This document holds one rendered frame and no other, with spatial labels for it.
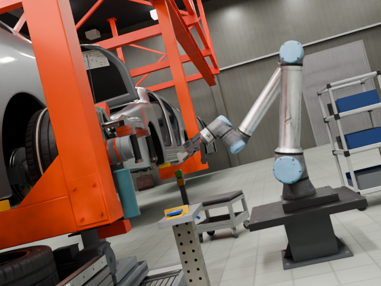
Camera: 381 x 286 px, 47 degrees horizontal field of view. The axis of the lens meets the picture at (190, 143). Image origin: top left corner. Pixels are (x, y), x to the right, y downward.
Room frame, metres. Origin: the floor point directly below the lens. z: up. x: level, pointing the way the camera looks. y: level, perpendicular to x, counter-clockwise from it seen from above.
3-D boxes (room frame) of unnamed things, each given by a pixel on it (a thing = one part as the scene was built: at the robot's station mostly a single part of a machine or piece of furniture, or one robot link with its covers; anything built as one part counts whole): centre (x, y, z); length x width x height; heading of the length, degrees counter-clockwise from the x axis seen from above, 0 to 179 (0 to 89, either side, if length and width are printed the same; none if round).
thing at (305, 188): (2.51, -0.53, 0.40); 0.19 x 0.19 x 0.10
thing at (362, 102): (3.53, -1.34, 0.50); 0.54 x 0.42 x 1.00; 172
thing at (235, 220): (3.71, -0.08, 0.17); 0.43 x 0.36 x 0.34; 64
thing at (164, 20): (6.14, 0.18, 1.75); 0.68 x 0.16 x 2.45; 82
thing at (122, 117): (2.32, 0.38, 1.03); 0.19 x 0.18 x 0.11; 82
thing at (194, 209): (2.26, 0.13, 0.44); 0.43 x 0.17 x 0.03; 172
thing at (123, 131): (2.23, 0.31, 0.93); 0.09 x 0.05 x 0.05; 82
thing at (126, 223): (2.44, 0.53, 0.48); 0.16 x 0.12 x 0.17; 82
